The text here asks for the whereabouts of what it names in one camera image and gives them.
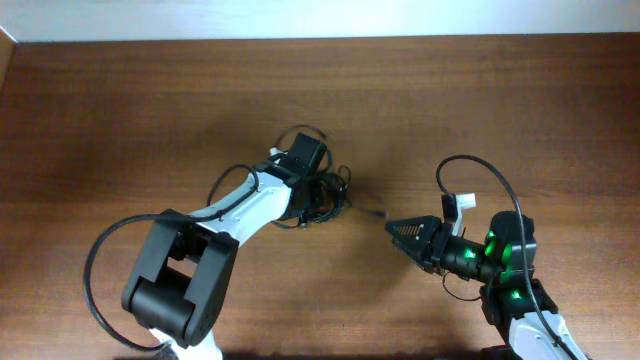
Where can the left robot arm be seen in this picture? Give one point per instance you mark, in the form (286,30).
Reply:
(180,279)

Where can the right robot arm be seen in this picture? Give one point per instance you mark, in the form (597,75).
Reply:
(512,299)

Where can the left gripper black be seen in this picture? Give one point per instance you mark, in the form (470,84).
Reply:
(317,198)

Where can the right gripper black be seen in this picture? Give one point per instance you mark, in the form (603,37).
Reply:
(433,228)

